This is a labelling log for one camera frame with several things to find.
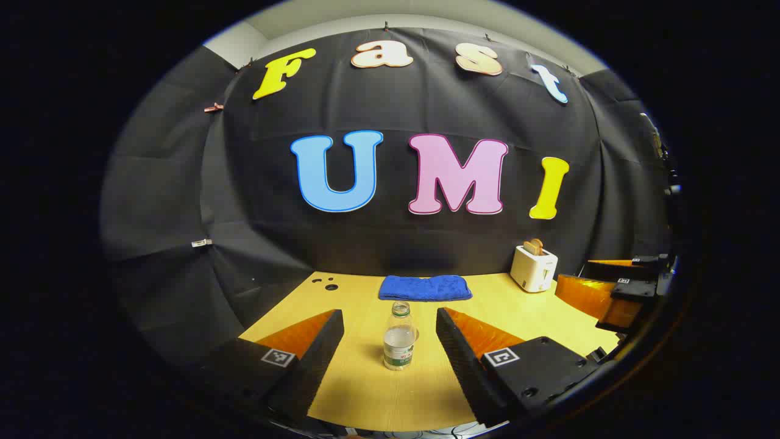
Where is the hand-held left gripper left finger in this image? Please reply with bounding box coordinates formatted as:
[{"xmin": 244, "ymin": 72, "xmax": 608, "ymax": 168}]
[{"xmin": 183, "ymin": 309, "xmax": 345, "ymax": 427}]

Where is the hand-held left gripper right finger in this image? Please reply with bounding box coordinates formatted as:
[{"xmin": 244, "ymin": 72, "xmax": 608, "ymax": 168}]
[{"xmin": 436, "ymin": 307, "xmax": 604, "ymax": 427}]

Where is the clear plastic water bottle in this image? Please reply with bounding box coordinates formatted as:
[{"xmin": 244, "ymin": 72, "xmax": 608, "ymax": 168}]
[{"xmin": 384, "ymin": 301, "xmax": 418, "ymax": 371}]

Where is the white toaster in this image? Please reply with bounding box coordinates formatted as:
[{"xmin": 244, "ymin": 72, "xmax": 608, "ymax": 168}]
[{"xmin": 510, "ymin": 244, "xmax": 559, "ymax": 293}]

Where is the blue folded towel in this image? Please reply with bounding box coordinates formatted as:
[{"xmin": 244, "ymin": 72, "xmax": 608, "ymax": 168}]
[{"xmin": 378, "ymin": 274, "xmax": 473, "ymax": 302}]

